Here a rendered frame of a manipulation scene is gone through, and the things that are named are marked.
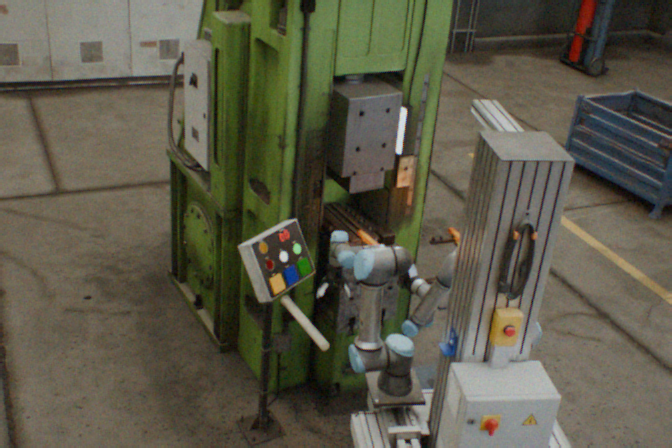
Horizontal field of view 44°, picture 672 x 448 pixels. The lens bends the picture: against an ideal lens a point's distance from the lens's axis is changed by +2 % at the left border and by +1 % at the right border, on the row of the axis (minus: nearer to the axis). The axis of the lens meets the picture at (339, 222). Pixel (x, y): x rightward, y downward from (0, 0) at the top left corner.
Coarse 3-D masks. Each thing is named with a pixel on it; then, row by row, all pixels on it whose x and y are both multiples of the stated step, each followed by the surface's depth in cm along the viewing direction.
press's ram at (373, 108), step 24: (336, 96) 385; (360, 96) 380; (384, 96) 385; (336, 120) 389; (360, 120) 384; (384, 120) 391; (336, 144) 393; (360, 144) 390; (384, 144) 398; (336, 168) 397; (360, 168) 397; (384, 168) 405
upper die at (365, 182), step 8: (328, 168) 415; (328, 176) 416; (336, 176) 409; (352, 176) 397; (360, 176) 399; (368, 176) 402; (376, 176) 405; (384, 176) 407; (344, 184) 403; (352, 184) 399; (360, 184) 402; (368, 184) 404; (376, 184) 407; (352, 192) 401
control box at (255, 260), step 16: (288, 224) 383; (256, 240) 367; (272, 240) 374; (288, 240) 382; (256, 256) 365; (272, 256) 372; (288, 256) 380; (304, 256) 388; (256, 272) 367; (272, 272) 371; (256, 288) 370; (288, 288) 377
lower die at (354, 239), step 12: (324, 204) 448; (336, 204) 451; (324, 216) 438; (336, 216) 437; (348, 216) 440; (324, 228) 430; (336, 228) 429; (348, 228) 428; (360, 228) 427; (348, 240) 418; (360, 240) 419
